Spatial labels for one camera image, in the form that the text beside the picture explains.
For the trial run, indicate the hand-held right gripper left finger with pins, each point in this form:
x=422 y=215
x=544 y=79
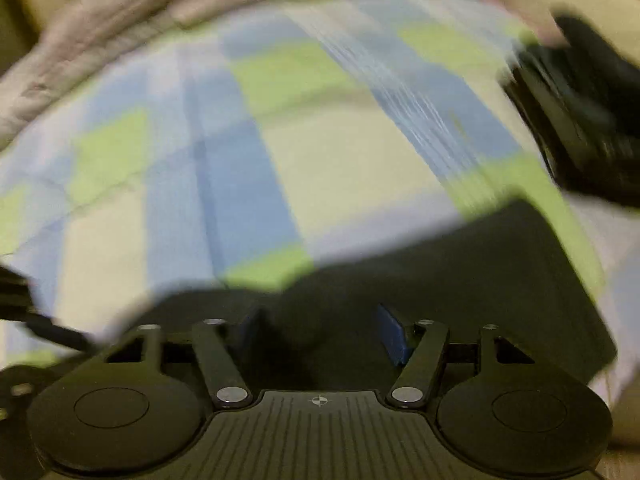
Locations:
x=254 y=331

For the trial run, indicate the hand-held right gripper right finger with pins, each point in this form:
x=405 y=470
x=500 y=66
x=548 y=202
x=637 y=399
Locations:
x=391 y=334

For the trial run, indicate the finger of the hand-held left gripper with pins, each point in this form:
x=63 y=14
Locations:
x=55 y=331

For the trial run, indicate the black garment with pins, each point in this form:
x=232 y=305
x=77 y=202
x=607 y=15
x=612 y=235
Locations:
x=430 y=270

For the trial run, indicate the blue green checkered bed sheet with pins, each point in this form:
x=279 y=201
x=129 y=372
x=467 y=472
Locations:
x=320 y=160

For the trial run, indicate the dark cloth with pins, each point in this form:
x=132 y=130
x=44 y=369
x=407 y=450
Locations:
x=585 y=110

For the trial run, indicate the pinkish grey quilt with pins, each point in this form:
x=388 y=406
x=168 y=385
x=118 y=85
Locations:
x=100 y=15

